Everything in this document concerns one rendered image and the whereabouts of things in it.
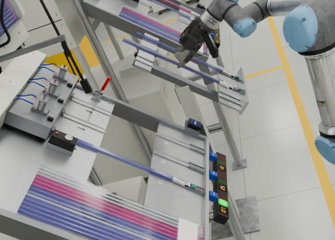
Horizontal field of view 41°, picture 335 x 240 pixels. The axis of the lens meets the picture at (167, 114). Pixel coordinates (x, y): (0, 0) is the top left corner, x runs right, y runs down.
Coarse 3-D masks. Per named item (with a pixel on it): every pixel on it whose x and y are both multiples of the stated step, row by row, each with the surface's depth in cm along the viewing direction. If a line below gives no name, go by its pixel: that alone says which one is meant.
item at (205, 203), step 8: (208, 144) 169; (208, 152) 165; (208, 160) 161; (208, 168) 157; (208, 176) 153; (208, 184) 150; (208, 192) 146; (208, 200) 143; (208, 208) 140; (208, 216) 137; (208, 224) 134; (208, 232) 131
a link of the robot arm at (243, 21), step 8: (232, 8) 161; (240, 8) 161; (248, 8) 161; (256, 8) 161; (224, 16) 163; (232, 16) 160; (240, 16) 159; (248, 16) 160; (256, 16) 161; (232, 24) 161; (240, 24) 159; (248, 24) 158; (256, 24) 160; (240, 32) 159; (248, 32) 161
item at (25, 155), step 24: (72, 120) 150; (96, 120) 155; (0, 144) 127; (24, 144) 131; (96, 144) 145; (0, 168) 120; (24, 168) 124; (72, 168) 132; (0, 192) 114; (24, 192) 117; (24, 216) 111
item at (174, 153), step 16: (160, 128) 168; (160, 144) 160; (176, 144) 164; (192, 144) 169; (160, 160) 153; (176, 160) 156; (192, 160) 160; (176, 176) 149; (192, 176) 153; (160, 192) 140; (176, 192) 143; (192, 192) 146; (160, 208) 134; (176, 208) 137; (192, 208) 140
